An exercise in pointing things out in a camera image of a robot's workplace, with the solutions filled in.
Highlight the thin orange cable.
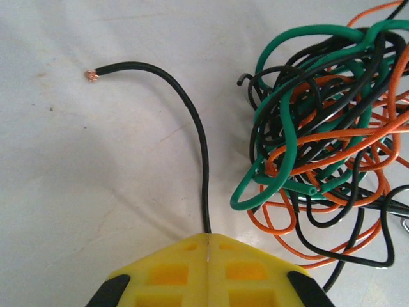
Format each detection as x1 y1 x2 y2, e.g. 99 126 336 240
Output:
265 0 409 209
247 178 390 269

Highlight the thick black cable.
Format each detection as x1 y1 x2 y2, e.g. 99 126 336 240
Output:
83 62 212 234

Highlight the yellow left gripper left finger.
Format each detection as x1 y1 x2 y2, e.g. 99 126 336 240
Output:
84 232 209 307

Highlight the thin black cable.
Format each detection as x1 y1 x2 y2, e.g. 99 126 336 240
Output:
293 185 409 294
236 0 409 224

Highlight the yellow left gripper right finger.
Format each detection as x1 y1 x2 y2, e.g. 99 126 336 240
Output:
206 232 335 307

